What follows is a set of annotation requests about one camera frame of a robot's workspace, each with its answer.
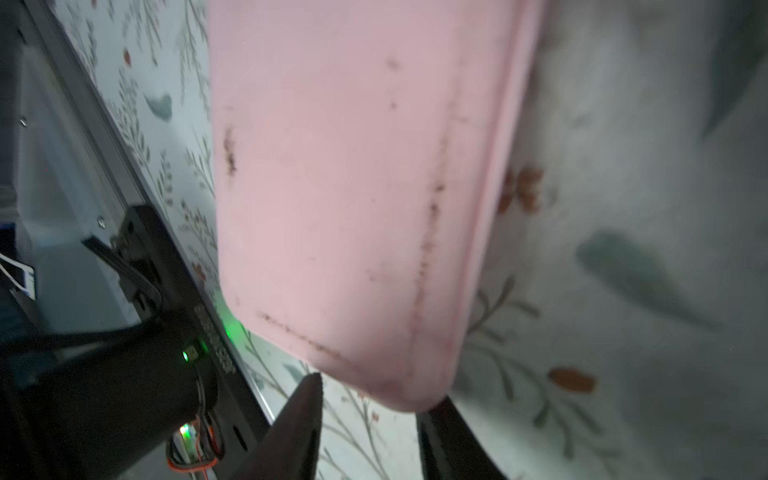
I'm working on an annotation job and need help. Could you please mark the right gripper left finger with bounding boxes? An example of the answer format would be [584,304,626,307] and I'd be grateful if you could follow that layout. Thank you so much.
[233,373,323,480]

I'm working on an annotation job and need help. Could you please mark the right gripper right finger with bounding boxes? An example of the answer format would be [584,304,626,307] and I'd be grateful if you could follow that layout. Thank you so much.
[416,397,507,480]

